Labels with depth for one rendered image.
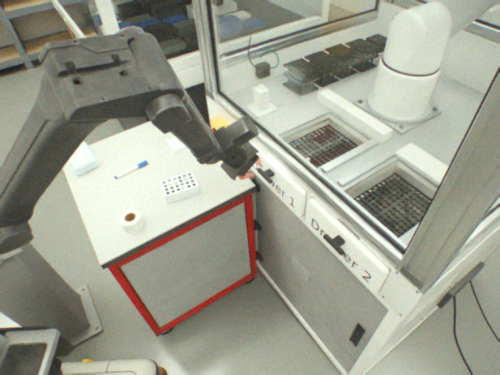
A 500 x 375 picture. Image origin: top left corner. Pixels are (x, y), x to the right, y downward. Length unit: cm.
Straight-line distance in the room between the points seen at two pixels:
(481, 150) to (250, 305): 144
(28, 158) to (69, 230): 195
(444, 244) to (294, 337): 116
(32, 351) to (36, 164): 41
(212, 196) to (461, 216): 82
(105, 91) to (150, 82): 5
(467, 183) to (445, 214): 8
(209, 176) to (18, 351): 81
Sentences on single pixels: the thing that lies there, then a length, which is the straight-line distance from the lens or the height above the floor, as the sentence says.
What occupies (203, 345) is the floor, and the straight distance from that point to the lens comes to 176.
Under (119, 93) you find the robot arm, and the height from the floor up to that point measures 148.
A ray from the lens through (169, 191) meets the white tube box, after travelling 121.
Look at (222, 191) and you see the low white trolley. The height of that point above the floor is 76.
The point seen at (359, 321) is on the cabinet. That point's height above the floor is 56.
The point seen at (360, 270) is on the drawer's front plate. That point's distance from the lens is 95.
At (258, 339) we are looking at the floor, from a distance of 175.
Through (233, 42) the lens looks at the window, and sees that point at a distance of 108.
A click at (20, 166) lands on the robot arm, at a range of 49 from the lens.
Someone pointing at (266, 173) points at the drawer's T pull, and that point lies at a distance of 106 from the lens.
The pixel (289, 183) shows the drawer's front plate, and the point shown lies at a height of 92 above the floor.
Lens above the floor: 165
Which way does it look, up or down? 47 degrees down
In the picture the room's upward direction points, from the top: 2 degrees counter-clockwise
